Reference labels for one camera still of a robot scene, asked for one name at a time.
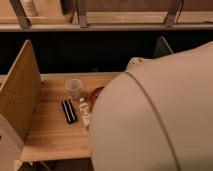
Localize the right dark side panel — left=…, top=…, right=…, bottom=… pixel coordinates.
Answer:
left=153, top=36, right=173, bottom=58

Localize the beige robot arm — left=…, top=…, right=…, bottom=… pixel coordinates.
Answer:
left=91, top=41, right=213, bottom=171

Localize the black striped rectangular block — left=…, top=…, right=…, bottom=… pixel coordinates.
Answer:
left=61, top=99, right=77, bottom=124

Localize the wooden back shelf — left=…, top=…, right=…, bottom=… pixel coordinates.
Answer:
left=0, top=0, right=213, bottom=32

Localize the clear plastic cup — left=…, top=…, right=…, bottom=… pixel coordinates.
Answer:
left=65, top=79, right=82, bottom=100

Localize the left wooden side panel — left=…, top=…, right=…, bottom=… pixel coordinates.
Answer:
left=0, top=39, right=43, bottom=171

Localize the small white labelled bottle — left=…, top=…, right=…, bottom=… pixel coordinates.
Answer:
left=79, top=98, right=91, bottom=128

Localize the orange brown bowl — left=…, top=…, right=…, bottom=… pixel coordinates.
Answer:
left=89, top=87, right=103, bottom=107

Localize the white bottle on shelf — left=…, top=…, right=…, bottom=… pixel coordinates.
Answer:
left=23, top=0, right=38, bottom=17

